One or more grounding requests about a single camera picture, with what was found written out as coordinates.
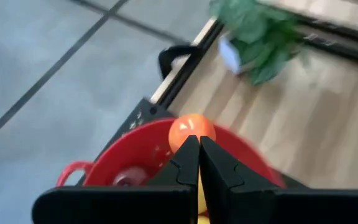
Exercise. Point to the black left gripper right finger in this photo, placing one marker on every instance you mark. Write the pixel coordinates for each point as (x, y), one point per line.
(259, 205)

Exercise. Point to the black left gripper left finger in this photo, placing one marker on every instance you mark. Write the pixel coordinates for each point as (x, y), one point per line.
(172, 202)

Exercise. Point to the dark red toy apple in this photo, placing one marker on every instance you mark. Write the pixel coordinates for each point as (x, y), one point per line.
(129, 177)

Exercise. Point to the red plastic colander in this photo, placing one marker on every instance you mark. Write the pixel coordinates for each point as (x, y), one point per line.
(141, 149)

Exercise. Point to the small red-orange toy fruit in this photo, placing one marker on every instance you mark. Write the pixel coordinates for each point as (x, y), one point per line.
(188, 129)

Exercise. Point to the green plant in white pot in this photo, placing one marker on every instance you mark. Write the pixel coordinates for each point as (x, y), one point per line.
(259, 34)

